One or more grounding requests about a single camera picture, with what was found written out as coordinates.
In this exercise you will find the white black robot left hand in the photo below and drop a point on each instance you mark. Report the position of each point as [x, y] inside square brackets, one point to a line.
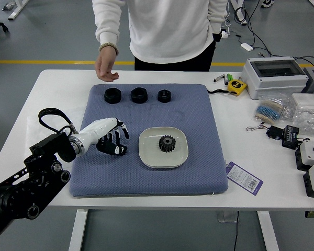
[99, 128]

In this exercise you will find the person's right hand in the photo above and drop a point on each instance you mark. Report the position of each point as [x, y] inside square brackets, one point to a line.
[104, 65]

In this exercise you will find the white square plate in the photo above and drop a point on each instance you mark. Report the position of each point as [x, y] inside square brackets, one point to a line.
[149, 154]

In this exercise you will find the big black gear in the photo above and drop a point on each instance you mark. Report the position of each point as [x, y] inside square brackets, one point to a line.
[167, 145]

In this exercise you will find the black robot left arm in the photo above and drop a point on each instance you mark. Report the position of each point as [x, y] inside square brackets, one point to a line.
[15, 193]

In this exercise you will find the person's right forearm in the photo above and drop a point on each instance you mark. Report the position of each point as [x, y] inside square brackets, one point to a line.
[107, 26]

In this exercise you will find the person's left forearm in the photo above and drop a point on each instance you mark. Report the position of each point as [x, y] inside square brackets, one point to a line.
[219, 15]

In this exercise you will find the large black hex nut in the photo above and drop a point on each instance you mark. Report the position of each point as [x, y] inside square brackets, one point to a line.
[112, 96]
[139, 95]

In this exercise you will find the small black hex nut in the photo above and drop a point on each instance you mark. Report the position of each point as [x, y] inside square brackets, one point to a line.
[164, 96]

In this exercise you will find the small white box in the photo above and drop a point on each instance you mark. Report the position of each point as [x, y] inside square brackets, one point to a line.
[306, 100]

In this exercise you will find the blue button control box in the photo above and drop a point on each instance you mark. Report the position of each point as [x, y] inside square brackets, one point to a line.
[310, 157]

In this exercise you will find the blue-grey cushion mat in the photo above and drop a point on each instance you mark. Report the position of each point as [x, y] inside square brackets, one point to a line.
[146, 183]

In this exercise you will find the person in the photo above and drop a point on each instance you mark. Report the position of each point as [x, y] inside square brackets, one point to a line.
[267, 3]
[167, 26]

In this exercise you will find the white table leg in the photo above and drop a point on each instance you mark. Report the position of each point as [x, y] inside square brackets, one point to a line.
[78, 230]
[268, 230]

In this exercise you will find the small silver tool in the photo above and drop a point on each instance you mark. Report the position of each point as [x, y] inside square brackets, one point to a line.
[219, 78]

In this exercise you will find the white power strip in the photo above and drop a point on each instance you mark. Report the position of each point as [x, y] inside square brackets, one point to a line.
[225, 34]

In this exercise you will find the green white markers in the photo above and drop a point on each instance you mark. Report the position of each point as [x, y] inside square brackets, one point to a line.
[229, 77]

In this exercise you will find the yellow tape measure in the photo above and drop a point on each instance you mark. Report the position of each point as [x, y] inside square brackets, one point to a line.
[236, 87]

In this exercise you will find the white power adapter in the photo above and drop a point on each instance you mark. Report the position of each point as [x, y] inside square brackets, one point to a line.
[247, 46]

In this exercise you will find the purple paper tag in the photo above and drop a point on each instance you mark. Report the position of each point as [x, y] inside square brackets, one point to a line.
[244, 179]

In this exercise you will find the bag of blue resistors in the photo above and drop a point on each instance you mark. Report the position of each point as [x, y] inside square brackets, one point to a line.
[270, 108]

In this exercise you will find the black electronic module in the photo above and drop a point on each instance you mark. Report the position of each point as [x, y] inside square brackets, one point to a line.
[290, 137]

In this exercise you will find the clear bag of screws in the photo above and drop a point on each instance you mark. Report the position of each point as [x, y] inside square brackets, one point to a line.
[310, 120]

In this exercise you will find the small grey metal bracket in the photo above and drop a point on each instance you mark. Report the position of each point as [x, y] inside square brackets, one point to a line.
[8, 5]

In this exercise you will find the grey under-table bracket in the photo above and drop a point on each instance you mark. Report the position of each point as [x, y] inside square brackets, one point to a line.
[226, 217]

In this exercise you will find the grey electrical enclosure box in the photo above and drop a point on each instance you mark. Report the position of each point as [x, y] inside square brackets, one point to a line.
[272, 83]

